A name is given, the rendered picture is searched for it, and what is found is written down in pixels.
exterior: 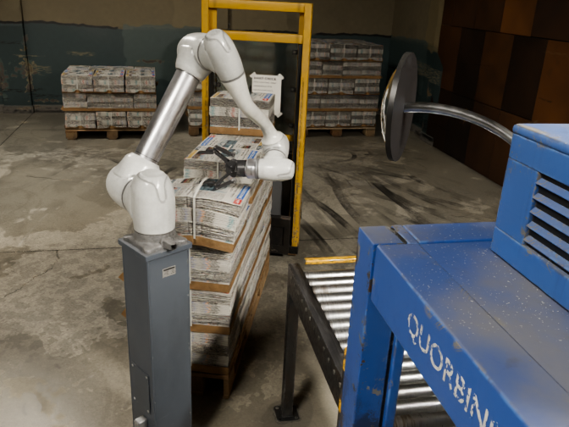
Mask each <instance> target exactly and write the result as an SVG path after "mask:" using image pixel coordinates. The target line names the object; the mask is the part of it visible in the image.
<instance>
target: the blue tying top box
mask: <svg viewBox="0 0 569 427"><path fill-rule="evenodd" d="M513 132H514V133H513V135H512V140H511V148H510V152H509V158H508V162H507V166H506V171H505V178H504V183H503V187H502V192H501V197H500V205H499V209H498V213H497V218H496V222H495V228H494V234H493V239H492V243H491V250H492V251H493V252H495V253H496V254H497V255H499V256H500V257H501V258H503V259H504V260H505V261H506V262H507V263H508V264H509V265H511V266H512V267H513V268H514V269H516V270H517V271H518V272H520V273H521V274H522V275H524V276H525V277H526V278H527V279H529V280H530V281H532V282H533V283H534V284H535V285H536V286H537V287H538V288H540V289H541V290H542V291H544V292H545V293H546V294H547V295H549V296H550V297H551V298H553V299H554V300H555V301H556V302H558V303H559V304H560V305H561V306H562V307H563V308H565V309H566V310H567V311H568V312H569V124H516V125H514V126H513Z"/></svg>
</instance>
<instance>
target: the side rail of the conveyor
mask: <svg viewBox="0 0 569 427"><path fill-rule="evenodd" d="M287 288H288V291H289V293H290V296H291V298H292V300H293V303H294V304H295V307H296V310H297V312H298V314H299V316H300V319H301V322H302V324H303V326H304V329H305V331H306V333H307V336H308V339H309V341H310V342H311V345H312V349H313V351H314V352H315V355H316V357H317V359H318V362H319V365H320V367H321V369H322V371H323V374H324V377H325V379H326V381H327V383H328V385H329V389H330V390H331V393H332V395H333V398H334V400H335V403H336V405H337V407H338V409H339V401H340V385H341V376H342V369H343V362H344V352H343V350H342V348H341V346H340V344H339V342H338V340H337V338H336V336H335V334H334V332H333V330H332V328H331V326H330V324H329V322H328V320H327V318H326V316H325V314H324V312H323V310H322V308H321V306H320V304H319V302H318V300H317V298H316V296H315V294H314V292H313V290H312V288H311V286H310V284H309V282H308V280H307V278H306V276H305V274H304V272H303V270H302V268H301V266H300V264H299V263H289V264H288V280H287Z"/></svg>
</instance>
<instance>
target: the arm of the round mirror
mask: <svg viewBox="0 0 569 427"><path fill-rule="evenodd" d="M404 113H431V114H443V115H447V116H450V117H454V118H458V119H463V120H465V121H468V122H470V123H473V124H475V125H478V126H481V127H483V128H484V129H486V130H489V131H490V132H492V133H494V134H496V135H497V136H498V137H500V138H501V139H503V140H504V141H506V142H507V143H509V144H510V145H511V140H512V135H513V132H511V131H510V130H508V129H506V128H505V127H504V126H503V125H500V124H498V123H497V122H495V121H493V120H492V119H489V118H487V117H484V116H482V115H481V114H476V113H474V112H472V111H469V110H466V109H464V108H458V107H454V106H450V105H445V104H440V103H423V102H408V103H405V105H404Z"/></svg>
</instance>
